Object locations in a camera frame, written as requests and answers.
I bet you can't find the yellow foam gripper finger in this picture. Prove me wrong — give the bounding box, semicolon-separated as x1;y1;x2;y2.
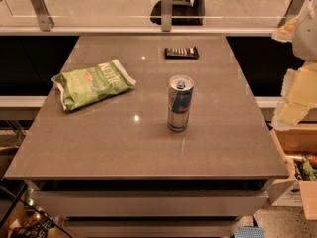
271;62;317;131

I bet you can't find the black rxbar chocolate bar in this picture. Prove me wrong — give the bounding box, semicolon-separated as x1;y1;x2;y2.
164;47;199;60

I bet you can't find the cardboard box with items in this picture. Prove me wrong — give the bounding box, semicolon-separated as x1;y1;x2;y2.
268;123;317;220

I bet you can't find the silver blue energy drink can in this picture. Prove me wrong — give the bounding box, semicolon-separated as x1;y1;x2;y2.
167;75;194;131

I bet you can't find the black office chair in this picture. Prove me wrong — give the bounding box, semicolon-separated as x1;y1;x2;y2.
149;0;210;27

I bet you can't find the blue mesh basket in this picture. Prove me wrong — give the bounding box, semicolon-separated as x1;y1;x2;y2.
234;227;265;238

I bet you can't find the green kettle chips bag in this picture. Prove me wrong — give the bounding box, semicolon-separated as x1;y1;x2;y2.
51;59;136;111

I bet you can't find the grey table drawer unit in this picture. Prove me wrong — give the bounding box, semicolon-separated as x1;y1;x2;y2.
33;190;268;238

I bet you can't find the glass railing panel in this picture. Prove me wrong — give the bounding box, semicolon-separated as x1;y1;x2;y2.
0;0;311;28

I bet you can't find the right metal railing post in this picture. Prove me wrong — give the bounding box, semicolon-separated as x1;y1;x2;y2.
278;0;306;27

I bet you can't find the metal railing post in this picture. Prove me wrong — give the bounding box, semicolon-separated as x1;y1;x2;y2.
161;0;172;32
30;0;54;32
278;0;306;27

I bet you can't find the middle metal railing post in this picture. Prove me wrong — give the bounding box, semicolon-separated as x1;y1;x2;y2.
161;0;172;32

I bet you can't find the left metal railing post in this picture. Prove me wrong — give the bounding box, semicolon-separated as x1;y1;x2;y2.
30;0;54;32

